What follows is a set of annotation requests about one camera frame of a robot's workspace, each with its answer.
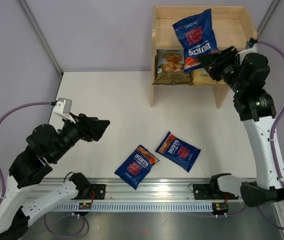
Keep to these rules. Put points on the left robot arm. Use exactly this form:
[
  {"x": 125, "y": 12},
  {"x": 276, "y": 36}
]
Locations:
[{"x": 45, "y": 146}]

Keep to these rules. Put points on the yellow kettle chips bag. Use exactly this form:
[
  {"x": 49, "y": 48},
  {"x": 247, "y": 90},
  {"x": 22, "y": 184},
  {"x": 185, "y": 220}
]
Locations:
[{"x": 201, "y": 77}]

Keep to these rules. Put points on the left aluminium frame post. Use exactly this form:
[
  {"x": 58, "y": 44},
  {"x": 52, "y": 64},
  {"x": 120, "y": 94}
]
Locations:
[{"x": 25, "y": 7}]

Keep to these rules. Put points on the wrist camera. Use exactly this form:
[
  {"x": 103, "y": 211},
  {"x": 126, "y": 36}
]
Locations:
[
  {"x": 250, "y": 46},
  {"x": 62, "y": 108}
]

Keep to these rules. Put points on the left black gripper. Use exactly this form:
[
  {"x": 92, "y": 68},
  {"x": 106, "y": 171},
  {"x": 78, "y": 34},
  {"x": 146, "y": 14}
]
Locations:
[{"x": 90, "y": 127}]

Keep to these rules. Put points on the wooden two-tier shelf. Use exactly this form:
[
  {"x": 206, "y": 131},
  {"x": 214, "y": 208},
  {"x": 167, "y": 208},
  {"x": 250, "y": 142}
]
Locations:
[{"x": 232, "y": 26}]

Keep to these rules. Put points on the aluminium frame post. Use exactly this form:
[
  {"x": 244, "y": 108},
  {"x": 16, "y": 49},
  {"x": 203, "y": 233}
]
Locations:
[
  {"x": 25, "y": 7},
  {"x": 267, "y": 16}
]

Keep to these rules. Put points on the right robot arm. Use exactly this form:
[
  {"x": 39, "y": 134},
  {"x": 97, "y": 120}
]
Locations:
[{"x": 245, "y": 72}]

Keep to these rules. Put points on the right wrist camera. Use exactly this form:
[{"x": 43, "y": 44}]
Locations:
[{"x": 250, "y": 46}]

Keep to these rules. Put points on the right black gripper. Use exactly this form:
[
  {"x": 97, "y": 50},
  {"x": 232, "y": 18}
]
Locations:
[{"x": 227, "y": 55}]

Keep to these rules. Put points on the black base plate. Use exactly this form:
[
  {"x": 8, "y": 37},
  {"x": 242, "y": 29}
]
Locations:
[
  {"x": 96, "y": 191},
  {"x": 204, "y": 192}
]

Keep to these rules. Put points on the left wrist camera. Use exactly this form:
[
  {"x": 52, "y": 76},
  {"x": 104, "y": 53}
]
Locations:
[{"x": 62, "y": 108}]

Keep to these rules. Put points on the right aluminium frame post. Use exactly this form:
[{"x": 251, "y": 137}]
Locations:
[{"x": 267, "y": 16}]

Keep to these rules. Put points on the light blue cassava chips bag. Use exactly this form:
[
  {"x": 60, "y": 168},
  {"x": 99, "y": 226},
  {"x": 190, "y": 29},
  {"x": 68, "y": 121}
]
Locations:
[{"x": 170, "y": 68}]

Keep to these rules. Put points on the white slotted cable duct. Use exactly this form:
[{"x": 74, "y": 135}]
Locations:
[{"x": 194, "y": 207}]

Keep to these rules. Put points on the blue Burts bag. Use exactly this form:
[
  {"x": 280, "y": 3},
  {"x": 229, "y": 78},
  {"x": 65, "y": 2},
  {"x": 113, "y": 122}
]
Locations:
[
  {"x": 136, "y": 167},
  {"x": 178, "y": 151},
  {"x": 196, "y": 35}
]

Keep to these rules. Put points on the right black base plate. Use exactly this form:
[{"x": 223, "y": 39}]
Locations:
[{"x": 204, "y": 192}]

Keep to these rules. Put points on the aluminium mounting rail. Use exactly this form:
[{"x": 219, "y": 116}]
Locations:
[{"x": 150, "y": 190}]

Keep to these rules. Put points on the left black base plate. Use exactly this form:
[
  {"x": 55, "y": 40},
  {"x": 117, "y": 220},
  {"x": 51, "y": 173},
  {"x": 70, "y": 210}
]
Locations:
[{"x": 96, "y": 191}]

